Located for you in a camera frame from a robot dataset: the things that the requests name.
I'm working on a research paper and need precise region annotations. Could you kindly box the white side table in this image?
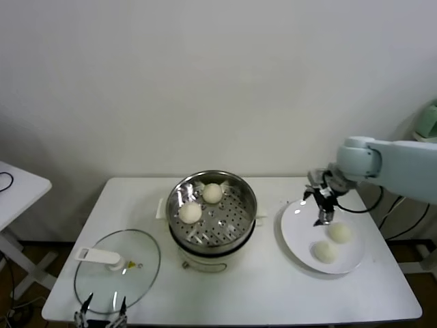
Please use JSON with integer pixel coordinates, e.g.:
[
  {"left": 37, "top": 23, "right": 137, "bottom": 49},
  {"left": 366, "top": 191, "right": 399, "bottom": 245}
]
[{"left": 0, "top": 160, "right": 59, "bottom": 301}]

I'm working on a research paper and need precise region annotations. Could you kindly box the black power adapter cable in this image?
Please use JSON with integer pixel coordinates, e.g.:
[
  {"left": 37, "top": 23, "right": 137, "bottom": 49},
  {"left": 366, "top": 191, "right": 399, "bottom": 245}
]
[{"left": 380, "top": 196, "right": 432, "bottom": 240}]

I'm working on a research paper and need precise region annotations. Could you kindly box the white steamed baozi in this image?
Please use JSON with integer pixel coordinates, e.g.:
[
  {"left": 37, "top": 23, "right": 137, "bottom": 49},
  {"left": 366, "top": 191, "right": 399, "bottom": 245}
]
[
  {"left": 328, "top": 221, "right": 352, "bottom": 245},
  {"left": 312, "top": 241, "right": 339, "bottom": 264},
  {"left": 179, "top": 202, "right": 203, "bottom": 225},
  {"left": 202, "top": 182, "right": 223, "bottom": 205}
]

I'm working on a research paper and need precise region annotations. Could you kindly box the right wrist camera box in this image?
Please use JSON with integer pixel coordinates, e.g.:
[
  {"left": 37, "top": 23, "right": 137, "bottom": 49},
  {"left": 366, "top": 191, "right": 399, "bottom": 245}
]
[{"left": 307, "top": 169, "right": 327, "bottom": 187}]

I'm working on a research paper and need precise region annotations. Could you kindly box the white floor cable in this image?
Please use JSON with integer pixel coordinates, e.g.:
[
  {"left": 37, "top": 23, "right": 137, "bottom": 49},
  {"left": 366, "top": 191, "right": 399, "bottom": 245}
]
[{"left": 10, "top": 295, "right": 47, "bottom": 310}]

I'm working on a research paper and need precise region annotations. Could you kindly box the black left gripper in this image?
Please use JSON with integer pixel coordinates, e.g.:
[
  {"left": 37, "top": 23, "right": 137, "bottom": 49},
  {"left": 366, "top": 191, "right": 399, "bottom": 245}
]
[{"left": 74, "top": 292, "right": 129, "bottom": 328}]

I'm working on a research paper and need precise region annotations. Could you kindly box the pale green container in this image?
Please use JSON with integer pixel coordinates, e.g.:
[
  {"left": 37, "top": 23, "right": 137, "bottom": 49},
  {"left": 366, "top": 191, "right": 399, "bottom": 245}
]
[{"left": 416, "top": 99, "right": 437, "bottom": 139}]

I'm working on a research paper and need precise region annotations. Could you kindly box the white shelf table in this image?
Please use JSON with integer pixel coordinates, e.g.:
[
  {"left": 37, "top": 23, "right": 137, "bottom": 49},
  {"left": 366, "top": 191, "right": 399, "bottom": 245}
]
[{"left": 397, "top": 131, "right": 437, "bottom": 274}]

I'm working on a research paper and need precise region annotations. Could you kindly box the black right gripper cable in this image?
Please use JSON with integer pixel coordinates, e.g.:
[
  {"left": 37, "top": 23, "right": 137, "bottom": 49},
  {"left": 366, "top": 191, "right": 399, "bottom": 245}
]
[{"left": 333, "top": 186, "right": 384, "bottom": 213}]

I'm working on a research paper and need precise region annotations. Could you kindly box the thin black looped cable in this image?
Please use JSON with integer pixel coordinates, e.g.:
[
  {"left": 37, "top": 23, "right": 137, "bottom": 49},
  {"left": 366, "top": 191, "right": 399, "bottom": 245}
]
[{"left": 0, "top": 172, "right": 15, "bottom": 192}]

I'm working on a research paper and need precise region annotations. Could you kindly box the perforated stainless steel steamer basket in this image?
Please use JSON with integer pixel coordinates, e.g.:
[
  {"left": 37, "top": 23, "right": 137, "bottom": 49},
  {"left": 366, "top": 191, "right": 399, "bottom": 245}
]
[{"left": 166, "top": 169, "right": 258, "bottom": 249}]

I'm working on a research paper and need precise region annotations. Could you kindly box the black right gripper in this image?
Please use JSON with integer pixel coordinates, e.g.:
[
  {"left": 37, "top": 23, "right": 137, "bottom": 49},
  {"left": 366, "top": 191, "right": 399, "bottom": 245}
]
[{"left": 302, "top": 184, "right": 339, "bottom": 228}]

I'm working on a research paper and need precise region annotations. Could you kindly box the glass lid with white handle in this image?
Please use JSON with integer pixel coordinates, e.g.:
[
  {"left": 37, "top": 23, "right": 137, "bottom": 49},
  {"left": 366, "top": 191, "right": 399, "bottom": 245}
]
[{"left": 73, "top": 228, "right": 162, "bottom": 315}]

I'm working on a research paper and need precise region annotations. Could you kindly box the white electric cooker base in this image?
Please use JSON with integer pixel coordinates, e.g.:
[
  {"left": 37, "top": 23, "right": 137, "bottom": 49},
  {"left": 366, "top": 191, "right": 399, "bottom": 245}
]
[{"left": 156, "top": 196, "right": 270, "bottom": 275}]

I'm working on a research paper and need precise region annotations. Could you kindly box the white round plate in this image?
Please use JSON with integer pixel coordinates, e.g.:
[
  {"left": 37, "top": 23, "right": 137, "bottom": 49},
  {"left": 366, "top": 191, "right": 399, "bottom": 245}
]
[{"left": 274, "top": 197, "right": 365, "bottom": 275}]

